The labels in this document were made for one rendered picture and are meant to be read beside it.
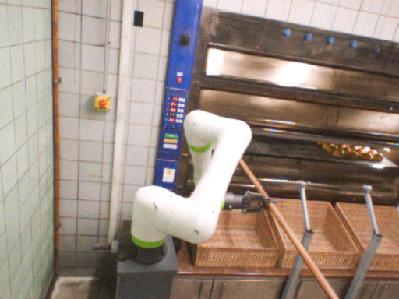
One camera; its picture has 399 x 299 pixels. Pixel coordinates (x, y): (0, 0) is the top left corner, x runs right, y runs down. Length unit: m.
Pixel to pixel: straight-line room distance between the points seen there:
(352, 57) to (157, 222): 1.86
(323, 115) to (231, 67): 0.78
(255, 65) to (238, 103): 0.27
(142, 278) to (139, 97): 1.24
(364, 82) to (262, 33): 0.84
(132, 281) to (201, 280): 1.01
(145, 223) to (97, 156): 1.23
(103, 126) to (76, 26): 0.61
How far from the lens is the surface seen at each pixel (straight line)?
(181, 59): 2.02
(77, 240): 2.62
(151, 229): 1.08
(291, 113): 2.33
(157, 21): 2.03
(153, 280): 1.19
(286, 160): 2.45
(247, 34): 2.14
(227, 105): 2.16
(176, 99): 2.06
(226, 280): 2.18
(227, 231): 2.46
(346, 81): 2.47
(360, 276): 2.50
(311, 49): 2.31
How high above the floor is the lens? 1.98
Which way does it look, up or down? 21 degrees down
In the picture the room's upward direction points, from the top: 10 degrees clockwise
